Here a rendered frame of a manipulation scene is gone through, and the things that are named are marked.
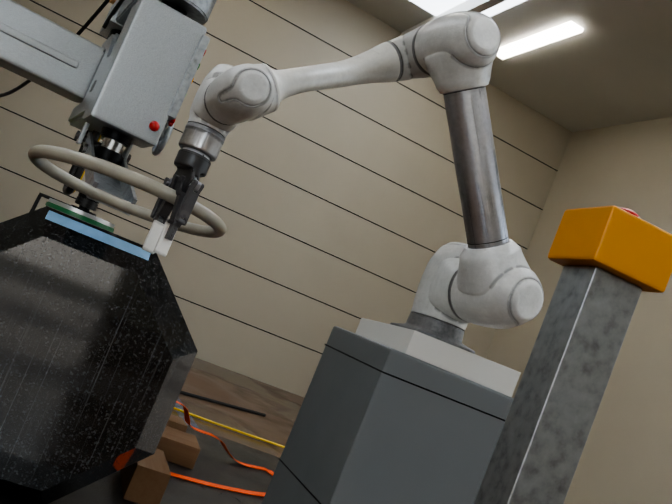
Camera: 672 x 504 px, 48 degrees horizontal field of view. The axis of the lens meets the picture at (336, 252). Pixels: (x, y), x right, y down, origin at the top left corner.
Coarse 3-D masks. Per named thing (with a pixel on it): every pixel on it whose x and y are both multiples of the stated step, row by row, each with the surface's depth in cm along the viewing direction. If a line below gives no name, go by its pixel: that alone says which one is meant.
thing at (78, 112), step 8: (112, 40) 280; (104, 48) 293; (112, 48) 276; (104, 56) 279; (104, 64) 266; (96, 72) 281; (96, 80) 267; (88, 96) 270; (80, 104) 286; (72, 112) 304; (80, 112) 272; (72, 120) 300; (80, 120) 281; (80, 128) 305; (88, 128) 295; (96, 128) 285; (80, 136) 256; (128, 152) 263
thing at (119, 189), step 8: (88, 136) 256; (88, 144) 246; (96, 144) 259; (88, 152) 237; (128, 160) 264; (88, 176) 214; (96, 176) 206; (104, 176) 231; (96, 184) 200; (104, 184) 221; (112, 184) 227; (120, 184) 231; (128, 184) 220; (112, 192) 218; (120, 192) 222; (128, 192) 215; (96, 200) 202; (128, 200) 210; (136, 200) 205
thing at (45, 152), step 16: (32, 160) 176; (64, 160) 162; (80, 160) 160; (96, 160) 160; (64, 176) 192; (112, 176) 160; (128, 176) 160; (144, 176) 162; (80, 192) 199; (96, 192) 200; (160, 192) 162; (128, 208) 204; (144, 208) 206; (192, 224) 201; (208, 224) 175; (224, 224) 181
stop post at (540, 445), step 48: (576, 240) 105; (624, 240) 100; (576, 288) 104; (624, 288) 102; (576, 336) 101; (624, 336) 103; (528, 384) 105; (576, 384) 101; (528, 432) 100; (576, 432) 101; (528, 480) 99
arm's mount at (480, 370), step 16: (368, 320) 207; (368, 336) 203; (384, 336) 195; (400, 336) 187; (416, 336) 182; (416, 352) 182; (432, 352) 184; (448, 352) 185; (464, 352) 187; (448, 368) 185; (464, 368) 187; (480, 368) 188; (496, 368) 190; (480, 384) 189; (496, 384) 190; (512, 384) 192
